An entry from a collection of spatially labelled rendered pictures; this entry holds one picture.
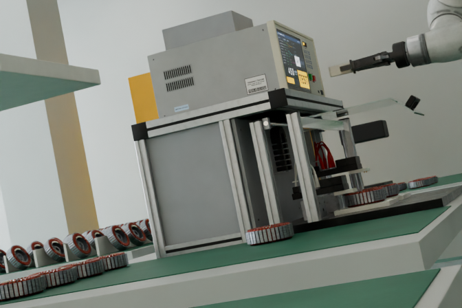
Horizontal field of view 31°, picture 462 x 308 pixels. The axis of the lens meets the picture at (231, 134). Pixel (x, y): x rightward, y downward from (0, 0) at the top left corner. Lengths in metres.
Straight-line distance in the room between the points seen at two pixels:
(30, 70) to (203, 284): 0.55
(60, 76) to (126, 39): 6.84
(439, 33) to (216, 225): 0.83
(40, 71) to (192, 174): 0.67
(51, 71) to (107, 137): 6.90
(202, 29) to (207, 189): 4.35
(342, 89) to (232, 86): 5.48
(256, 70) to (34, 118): 4.08
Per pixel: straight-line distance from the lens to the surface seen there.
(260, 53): 2.26
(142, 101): 6.35
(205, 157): 2.17
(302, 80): 2.42
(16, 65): 1.59
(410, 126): 7.61
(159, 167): 2.22
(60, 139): 6.24
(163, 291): 1.39
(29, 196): 6.25
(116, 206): 8.55
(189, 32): 6.51
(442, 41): 2.41
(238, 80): 2.28
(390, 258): 1.27
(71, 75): 1.75
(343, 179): 2.26
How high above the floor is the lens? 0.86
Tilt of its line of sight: 5 degrees up
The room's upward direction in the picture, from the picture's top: 11 degrees counter-clockwise
